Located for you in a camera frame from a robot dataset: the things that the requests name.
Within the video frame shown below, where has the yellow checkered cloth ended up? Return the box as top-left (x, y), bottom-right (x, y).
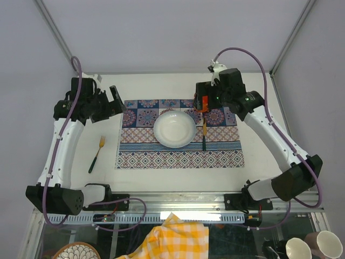
top-left (120, 213), bottom-right (209, 259)

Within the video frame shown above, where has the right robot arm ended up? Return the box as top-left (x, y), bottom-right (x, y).
top-left (194, 69), bottom-right (323, 210)

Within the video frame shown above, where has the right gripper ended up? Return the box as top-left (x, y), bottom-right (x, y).
top-left (192, 81), bottom-right (231, 111)

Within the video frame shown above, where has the white blue-rimmed bowl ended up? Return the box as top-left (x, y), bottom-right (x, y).
top-left (153, 111), bottom-right (197, 148)

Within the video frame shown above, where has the orange mug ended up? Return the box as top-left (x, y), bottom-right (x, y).
top-left (193, 93), bottom-right (209, 113)

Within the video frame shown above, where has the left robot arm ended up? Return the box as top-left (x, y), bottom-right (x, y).
top-left (25, 74), bottom-right (126, 215)

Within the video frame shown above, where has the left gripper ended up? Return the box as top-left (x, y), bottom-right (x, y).
top-left (87, 86), bottom-right (127, 123)

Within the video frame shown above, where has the aluminium mounting rail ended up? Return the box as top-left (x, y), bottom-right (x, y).
top-left (34, 190), bottom-right (324, 214)

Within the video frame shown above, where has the patterned placemat cloth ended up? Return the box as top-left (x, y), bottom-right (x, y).
top-left (115, 99), bottom-right (245, 169)

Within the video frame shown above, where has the gold fork green handle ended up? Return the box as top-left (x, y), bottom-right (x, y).
top-left (88, 135), bottom-right (106, 174)

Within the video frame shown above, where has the brown white cup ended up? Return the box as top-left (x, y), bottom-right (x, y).
top-left (304, 230), bottom-right (343, 258)

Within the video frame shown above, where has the patterned brown plate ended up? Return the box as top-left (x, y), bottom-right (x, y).
top-left (53, 242), bottom-right (101, 259)

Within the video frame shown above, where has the gold knife green handle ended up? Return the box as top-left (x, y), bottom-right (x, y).
top-left (202, 113), bottom-right (207, 151)

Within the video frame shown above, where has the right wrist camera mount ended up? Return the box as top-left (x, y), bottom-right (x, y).
top-left (208, 60), bottom-right (227, 86)

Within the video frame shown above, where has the white cable duct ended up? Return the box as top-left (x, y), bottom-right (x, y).
top-left (44, 213), bottom-right (246, 224)

